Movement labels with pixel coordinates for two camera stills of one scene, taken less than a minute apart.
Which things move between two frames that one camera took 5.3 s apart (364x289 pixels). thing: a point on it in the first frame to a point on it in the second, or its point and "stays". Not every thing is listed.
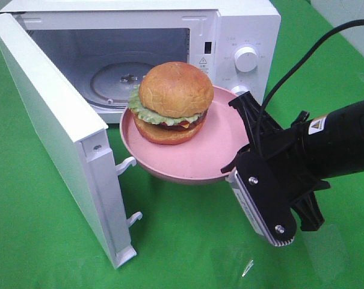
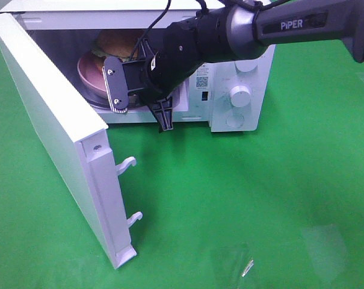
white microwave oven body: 107,45 stays
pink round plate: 201,159 to 91,71
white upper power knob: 246,59 stays
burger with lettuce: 169,105 to 121,43
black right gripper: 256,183 to 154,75
